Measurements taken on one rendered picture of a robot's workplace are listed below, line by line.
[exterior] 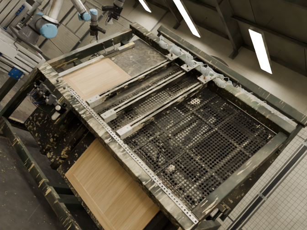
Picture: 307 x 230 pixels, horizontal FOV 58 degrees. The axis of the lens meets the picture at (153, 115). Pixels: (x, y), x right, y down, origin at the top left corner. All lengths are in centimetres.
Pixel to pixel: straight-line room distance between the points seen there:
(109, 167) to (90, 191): 27
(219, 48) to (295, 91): 252
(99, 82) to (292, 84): 554
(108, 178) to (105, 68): 117
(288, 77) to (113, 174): 590
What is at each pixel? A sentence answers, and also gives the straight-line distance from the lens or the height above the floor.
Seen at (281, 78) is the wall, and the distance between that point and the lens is 764.
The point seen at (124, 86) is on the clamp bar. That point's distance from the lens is 271.
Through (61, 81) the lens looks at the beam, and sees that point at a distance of 287.
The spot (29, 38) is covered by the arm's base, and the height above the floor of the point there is 106.
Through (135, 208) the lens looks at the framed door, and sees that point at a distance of 236.
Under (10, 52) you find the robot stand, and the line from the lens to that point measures 222.
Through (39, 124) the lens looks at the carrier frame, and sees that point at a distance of 319.
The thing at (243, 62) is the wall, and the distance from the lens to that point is 808.
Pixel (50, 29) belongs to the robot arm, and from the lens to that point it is 222.
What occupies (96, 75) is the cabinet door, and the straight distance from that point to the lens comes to 293.
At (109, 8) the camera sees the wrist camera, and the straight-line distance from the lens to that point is 251.
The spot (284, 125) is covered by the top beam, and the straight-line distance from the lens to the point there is 261.
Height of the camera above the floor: 128
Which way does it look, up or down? 1 degrees down
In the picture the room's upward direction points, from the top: 41 degrees clockwise
